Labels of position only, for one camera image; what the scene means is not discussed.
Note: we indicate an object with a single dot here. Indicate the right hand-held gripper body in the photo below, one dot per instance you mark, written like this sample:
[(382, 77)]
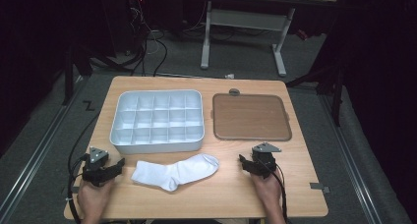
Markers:
[(265, 161)]

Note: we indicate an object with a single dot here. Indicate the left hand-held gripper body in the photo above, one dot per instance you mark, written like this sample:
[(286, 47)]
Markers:
[(96, 173)]

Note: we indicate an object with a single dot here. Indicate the white divided storage box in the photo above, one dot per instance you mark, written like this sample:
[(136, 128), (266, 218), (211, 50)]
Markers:
[(157, 121)]

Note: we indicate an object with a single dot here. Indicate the white sock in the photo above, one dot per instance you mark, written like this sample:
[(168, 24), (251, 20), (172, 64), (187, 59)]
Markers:
[(177, 173)]

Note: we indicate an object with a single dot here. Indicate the person's left hand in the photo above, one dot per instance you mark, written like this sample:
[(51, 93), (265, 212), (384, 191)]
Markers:
[(93, 197)]

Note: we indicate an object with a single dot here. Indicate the person's right hand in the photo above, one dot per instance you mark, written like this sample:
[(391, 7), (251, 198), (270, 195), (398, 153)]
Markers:
[(267, 189)]

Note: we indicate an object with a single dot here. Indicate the grey tape piece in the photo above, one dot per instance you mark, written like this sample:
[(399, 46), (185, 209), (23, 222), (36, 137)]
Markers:
[(74, 190), (319, 186)]

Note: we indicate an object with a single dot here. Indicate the brown tray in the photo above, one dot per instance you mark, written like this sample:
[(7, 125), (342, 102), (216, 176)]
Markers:
[(250, 117)]

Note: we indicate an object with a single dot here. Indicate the grey round knob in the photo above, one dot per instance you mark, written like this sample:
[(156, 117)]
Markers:
[(234, 92)]

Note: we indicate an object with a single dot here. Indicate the small white floor object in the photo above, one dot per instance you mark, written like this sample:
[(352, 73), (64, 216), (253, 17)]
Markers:
[(229, 76)]

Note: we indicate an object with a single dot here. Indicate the black stand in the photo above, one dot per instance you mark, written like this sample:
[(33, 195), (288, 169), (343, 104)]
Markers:
[(69, 73), (336, 96)]

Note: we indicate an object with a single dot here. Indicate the metal floor rail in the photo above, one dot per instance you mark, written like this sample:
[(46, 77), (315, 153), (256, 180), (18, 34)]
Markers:
[(350, 158), (36, 152)]

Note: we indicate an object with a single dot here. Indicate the wooden desk with white frame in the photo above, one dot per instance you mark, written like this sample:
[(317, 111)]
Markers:
[(249, 19)]

